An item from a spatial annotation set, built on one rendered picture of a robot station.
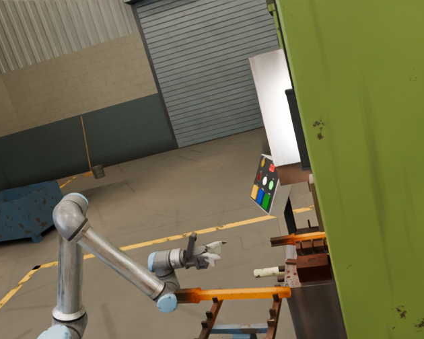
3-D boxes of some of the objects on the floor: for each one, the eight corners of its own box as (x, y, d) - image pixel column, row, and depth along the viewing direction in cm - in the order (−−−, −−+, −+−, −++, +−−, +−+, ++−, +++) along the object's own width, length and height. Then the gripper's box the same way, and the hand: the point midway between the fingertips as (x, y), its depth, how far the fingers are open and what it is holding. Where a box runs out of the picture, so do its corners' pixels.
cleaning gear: (73, 185, 898) (50, 126, 860) (91, 171, 1010) (72, 118, 973) (103, 177, 886) (81, 118, 848) (119, 163, 998) (100, 110, 961)
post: (313, 336, 240) (275, 179, 212) (313, 331, 244) (275, 177, 216) (320, 335, 239) (282, 178, 211) (319, 331, 242) (283, 176, 215)
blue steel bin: (-19, 251, 601) (-39, 210, 583) (19, 227, 674) (2, 190, 656) (39, 243, 559) (20, 199, 541) (72, 219, 632) (56, 179, 614)
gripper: (191, 256, 185) (231, 251, 179) (180, 278, 168) (223, 274, 162) (186, 241, 183) (226, 235, 177) (175, 261, 166) (218, 256, 160)
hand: (223, 248), depth 169 cm, fingers open, 13 cm apart
